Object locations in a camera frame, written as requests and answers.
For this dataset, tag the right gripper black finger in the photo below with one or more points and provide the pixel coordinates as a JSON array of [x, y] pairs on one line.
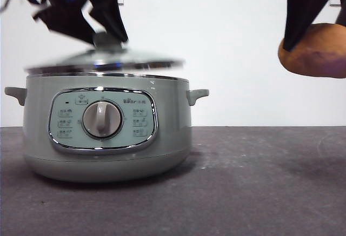
[[342, 9], [302, 3]]

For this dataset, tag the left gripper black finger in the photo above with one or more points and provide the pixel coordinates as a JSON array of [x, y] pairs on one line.
[[67, 22], [108, 14]]

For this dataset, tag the glass lid with green knob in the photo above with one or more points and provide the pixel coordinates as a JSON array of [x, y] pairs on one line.
[[108, 57]]

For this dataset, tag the brown potato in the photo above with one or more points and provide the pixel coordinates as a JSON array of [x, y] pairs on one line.
[[316, 55]]

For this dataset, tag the sage green electric cooking pot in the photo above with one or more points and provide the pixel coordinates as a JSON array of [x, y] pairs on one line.
[[170, 128]]

